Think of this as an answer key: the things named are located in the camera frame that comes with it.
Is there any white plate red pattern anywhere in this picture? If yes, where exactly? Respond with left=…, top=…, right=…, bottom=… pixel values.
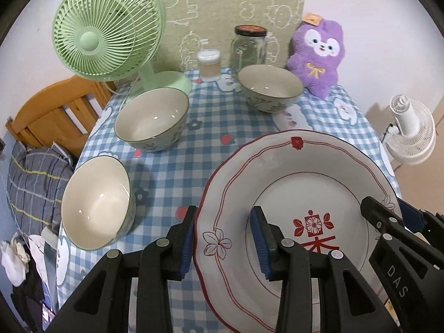
left=194, top=129, right=400, bottom=332

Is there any ceramic bowl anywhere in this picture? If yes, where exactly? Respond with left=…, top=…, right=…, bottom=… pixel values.
left=238, top=65, right=304, bottom=113
left=61, top=156, right=136, bottom=250
left=113, top=87, right=190, bottom=153

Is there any white standing fan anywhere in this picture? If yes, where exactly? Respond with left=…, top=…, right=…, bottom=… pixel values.
left=382, top=94, right=437, bottom=165

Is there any white cloth pile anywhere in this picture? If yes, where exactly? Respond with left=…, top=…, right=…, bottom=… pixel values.
left=1, top=232, right=30, bottom=287

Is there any blue checkered tablecloth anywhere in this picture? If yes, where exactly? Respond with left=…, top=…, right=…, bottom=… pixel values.
left=55, top=67, right=403, bottom=333

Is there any grey plaid pillow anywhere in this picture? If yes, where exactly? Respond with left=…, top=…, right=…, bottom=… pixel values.
left=6, top=141, right=74, bottom=235

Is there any purple plush bunny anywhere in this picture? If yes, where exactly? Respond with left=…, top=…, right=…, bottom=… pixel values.
left=287, top=13, right=345, bottom=99

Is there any wooden bed headboard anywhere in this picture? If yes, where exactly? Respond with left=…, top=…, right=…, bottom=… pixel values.
left=5, top=76, right=115, bottom=158

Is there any glass jar dark lid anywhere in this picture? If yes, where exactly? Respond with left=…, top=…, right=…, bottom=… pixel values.
left=230, top=24, right=267, bottom=77

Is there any toothpick container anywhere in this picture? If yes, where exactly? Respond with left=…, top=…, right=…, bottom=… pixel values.
left=197, top=49, right=221, bottom=82

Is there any green desk fan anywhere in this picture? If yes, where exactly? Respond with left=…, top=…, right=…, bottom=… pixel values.
left=52, top=0, right=193, bottom=102

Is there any white fan power cable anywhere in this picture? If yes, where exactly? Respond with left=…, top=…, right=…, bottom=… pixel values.
left=104, top=82, right=140, bottom=105

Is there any green patterned wall mat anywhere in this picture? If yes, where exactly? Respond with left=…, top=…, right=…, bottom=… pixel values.
left=152, top=0, right=305, bottom=72

